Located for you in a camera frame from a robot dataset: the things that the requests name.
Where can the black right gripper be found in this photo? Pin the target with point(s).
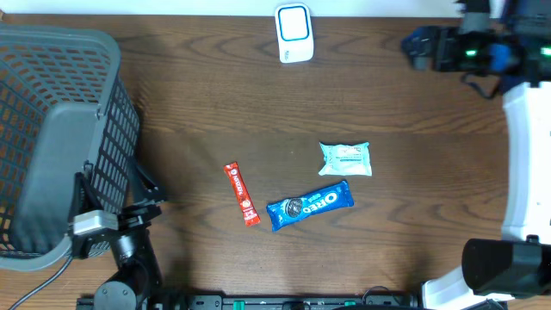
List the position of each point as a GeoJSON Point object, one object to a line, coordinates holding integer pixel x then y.
{"type": "Point", "coordinates": [448, 34]}

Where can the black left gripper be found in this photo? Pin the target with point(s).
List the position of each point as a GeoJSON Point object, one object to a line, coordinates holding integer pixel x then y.
{"type": "Point", "coordinates": [139, 216]}

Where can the red Nescafe coffee stick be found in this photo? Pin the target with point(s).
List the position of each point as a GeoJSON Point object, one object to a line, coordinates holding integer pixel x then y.
{"type": "Point", "coordinates": [250, 215]}

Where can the mint green wipes packet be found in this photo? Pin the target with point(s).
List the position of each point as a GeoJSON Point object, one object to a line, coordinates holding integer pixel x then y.
{"type": "Point", "coordinates": [346, 160]}

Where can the blue Oreo cookie pack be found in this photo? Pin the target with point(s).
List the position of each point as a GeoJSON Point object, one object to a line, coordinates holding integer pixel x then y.
{"type": "Point", "coordinates": [292, 210]}

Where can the teal lidded small jar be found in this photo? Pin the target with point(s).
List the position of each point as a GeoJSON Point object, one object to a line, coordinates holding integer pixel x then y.
{"type": "Point", "coordinates": [500, 58]}

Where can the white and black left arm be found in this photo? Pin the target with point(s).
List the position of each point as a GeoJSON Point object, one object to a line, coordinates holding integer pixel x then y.
{"type": "Point", "coordinates": [138, 275]}

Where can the white barcode scanner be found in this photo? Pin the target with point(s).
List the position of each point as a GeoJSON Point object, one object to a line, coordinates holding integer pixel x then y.
{"type": "Point", "coordinates": [294, 33]}

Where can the grey plastic shopping basket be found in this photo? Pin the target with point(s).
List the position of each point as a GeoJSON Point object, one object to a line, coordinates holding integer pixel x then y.
{"type": "Point", "coordinates": [64, 110]}

